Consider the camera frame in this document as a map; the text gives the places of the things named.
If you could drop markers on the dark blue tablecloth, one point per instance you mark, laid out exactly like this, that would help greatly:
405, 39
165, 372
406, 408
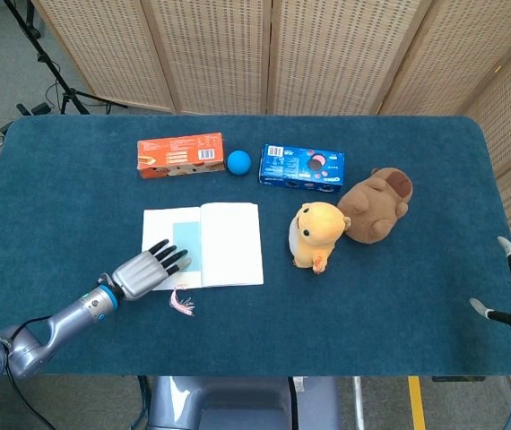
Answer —
255, 331

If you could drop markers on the blue Oreo cookie box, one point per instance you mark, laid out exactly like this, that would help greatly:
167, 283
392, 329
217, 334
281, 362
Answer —
300, 168

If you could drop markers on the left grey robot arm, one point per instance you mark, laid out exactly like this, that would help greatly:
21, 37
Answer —
49, 329

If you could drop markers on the orange biscuit box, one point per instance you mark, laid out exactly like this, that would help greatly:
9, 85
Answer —
179, 154

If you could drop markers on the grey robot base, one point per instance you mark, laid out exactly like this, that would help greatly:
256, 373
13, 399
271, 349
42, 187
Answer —
237, 403

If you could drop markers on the cream blue bookmark pink tassel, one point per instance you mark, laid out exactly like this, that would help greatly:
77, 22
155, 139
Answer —
188, 237

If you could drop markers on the yellow plush toy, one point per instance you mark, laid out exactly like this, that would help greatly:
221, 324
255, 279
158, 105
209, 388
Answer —
318, 233

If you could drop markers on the black office chair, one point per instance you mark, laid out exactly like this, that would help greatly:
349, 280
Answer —
31, 31

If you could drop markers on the blue ball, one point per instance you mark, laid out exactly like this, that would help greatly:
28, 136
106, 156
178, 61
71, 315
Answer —
239, 162

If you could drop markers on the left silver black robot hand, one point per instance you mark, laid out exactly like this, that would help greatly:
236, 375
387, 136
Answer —
136, 275

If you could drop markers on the brown plush capybara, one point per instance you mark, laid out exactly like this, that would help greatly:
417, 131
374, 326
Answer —
374, 206

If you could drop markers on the black tripod stand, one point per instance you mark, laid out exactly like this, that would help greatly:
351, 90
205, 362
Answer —
51, 67

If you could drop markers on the open white lined notebook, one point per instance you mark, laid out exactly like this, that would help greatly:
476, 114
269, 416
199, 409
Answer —
231, 246

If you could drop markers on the wooden woven folding screen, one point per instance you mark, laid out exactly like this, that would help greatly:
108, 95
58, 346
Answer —
327, 54

